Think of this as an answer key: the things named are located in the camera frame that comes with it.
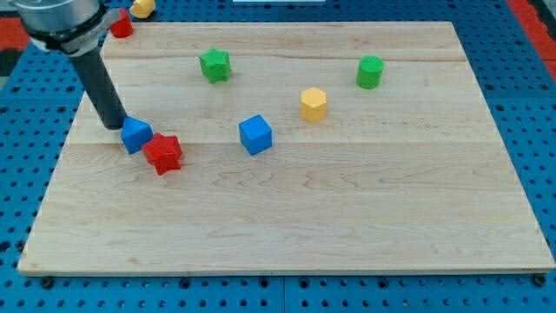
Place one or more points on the blue cube block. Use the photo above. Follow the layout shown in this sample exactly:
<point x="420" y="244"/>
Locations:
<point x="255" y="135"/>

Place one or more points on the blue triangle block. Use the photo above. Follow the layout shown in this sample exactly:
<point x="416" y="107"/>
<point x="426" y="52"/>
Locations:
<point x="135" y="133"/>

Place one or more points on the yellow block at edge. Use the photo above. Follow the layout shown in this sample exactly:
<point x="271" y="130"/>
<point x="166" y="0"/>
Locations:
<point x="142" y="8"/>

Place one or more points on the red cylinder block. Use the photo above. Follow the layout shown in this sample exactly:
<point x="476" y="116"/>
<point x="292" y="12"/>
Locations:
<point x="123" y="26"/>

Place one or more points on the green star block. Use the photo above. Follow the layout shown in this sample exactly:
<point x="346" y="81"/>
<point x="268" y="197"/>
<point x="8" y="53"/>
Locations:
<point x="215" y="65"/>

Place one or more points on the yellow hexagon block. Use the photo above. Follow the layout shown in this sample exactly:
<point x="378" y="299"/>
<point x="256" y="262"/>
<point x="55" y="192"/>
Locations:
<point x="313" y="105"/>

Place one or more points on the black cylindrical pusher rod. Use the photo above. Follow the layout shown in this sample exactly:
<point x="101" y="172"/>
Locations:
<point x="91" y="70"/>

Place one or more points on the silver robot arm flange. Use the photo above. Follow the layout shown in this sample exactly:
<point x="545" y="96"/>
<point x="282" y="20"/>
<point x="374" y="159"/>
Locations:
<point x="73" y="27"/>

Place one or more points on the green cylinder block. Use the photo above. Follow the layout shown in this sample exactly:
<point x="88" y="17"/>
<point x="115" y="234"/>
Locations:
<point x="369" y="72"/>

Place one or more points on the red star block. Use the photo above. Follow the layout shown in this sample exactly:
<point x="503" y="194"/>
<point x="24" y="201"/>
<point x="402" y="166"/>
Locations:
<point x="163" y="153"/>

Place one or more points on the light wooden board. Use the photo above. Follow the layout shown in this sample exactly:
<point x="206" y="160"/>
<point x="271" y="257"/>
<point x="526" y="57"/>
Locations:
<point x="408" y="178"/>

